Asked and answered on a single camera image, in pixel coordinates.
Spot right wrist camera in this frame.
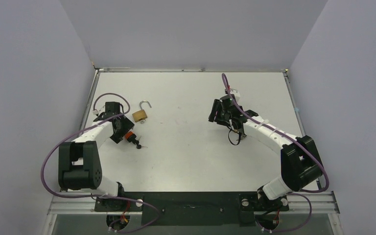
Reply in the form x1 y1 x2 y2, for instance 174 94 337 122
230 89 241 103

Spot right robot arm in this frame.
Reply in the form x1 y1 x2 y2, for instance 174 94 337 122
208 95 324 209

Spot black keys of orange padlock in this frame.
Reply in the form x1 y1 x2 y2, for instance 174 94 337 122
134 136 148 149

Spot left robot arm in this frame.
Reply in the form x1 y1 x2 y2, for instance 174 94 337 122
58 101 142 211

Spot orange black padlock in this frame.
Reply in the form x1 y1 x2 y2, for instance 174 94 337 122
124 131 137 143

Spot large brass padlock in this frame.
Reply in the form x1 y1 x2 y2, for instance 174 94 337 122
132 100 152 123

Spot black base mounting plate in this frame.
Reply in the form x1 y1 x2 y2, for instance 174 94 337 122
94 191 289 227

